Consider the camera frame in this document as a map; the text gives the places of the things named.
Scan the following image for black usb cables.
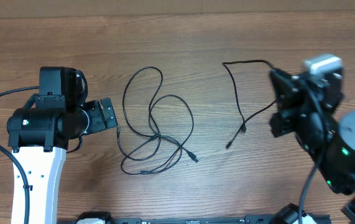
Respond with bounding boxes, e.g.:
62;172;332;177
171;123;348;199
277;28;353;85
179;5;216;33
116;65;200;175

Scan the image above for separated black usb cable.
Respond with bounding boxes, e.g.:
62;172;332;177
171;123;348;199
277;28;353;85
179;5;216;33
221;59;278;149

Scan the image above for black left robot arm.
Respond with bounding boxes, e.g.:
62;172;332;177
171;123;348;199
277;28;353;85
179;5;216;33
7;67;118;223

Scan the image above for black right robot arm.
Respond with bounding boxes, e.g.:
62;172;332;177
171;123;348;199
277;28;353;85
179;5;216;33
269;68;355;223

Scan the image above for black right camera cable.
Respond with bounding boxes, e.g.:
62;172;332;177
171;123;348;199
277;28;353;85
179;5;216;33
297;79;330;224

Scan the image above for black camera cable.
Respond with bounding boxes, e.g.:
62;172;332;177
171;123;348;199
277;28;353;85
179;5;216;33
0;85;41;224
297;79;330;224

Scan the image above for black left camera cable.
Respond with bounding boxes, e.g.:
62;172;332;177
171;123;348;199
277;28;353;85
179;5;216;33
0;85;41;224

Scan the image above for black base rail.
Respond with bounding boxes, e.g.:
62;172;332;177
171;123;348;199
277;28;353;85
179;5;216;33
57;203;332;224

